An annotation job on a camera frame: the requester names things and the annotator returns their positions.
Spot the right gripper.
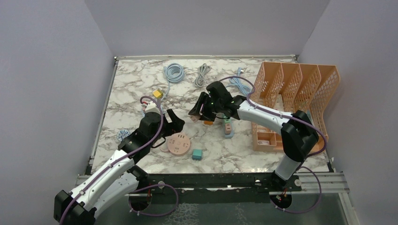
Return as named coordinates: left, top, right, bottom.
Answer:
left=189, top=92, right=222, bottom=122

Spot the pink plug adapter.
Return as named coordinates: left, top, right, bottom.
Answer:
left=190, top=115, right=201, bottom=123
left=224, top=124, right=232, bottom=135

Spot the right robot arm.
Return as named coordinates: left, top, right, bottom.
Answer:
left=188, top=81, right=319, bottom=191

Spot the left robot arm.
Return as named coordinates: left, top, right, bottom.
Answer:
left=54, top=109, right=185, bottom=225

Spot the teal plug adapter front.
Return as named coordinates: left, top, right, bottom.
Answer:
left=192, top=149, right=203, bottom=160

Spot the yellow plug adapter rear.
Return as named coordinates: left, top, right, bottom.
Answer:
left=152, top=89, right=164, bottom=99

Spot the orange power strip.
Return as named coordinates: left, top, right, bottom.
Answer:
left=203, top=121, right=213, bottom=126

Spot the pink round power strip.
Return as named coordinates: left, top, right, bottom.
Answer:
left=167, top=132, right=191, bottom=157

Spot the blue long power strip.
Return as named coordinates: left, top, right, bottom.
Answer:
left=223, top=119, right=234, bottom=138

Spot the blue patterned round tin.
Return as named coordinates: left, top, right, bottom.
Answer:
left=116, top=129, right=131, bottom=142

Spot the orange plastic file rack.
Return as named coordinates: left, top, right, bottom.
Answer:
left=250, top=62, right=340, bottom=137

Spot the grey coiled cable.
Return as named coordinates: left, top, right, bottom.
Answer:
left=194, top=63, right=212, bottom=89

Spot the blue coiled cable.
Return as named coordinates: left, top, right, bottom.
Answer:
left=164, top=63, right=185, bottom=97

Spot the blue cable bundle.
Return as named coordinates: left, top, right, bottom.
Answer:
left=228, top=68, right=252, bottom=97

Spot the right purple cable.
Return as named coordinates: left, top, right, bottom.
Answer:
left=217, top=76, right=329, bottom=215

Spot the purple cable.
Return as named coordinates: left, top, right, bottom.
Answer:
left=59, top=95, right=180, bottom=225
left=217, top=76, right=329, bottom=215

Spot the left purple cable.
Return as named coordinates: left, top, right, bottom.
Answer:
left=59, top=95, right=180, bottom=225

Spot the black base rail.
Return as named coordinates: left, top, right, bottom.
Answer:
left=74, top=172, right=346, bottom=206

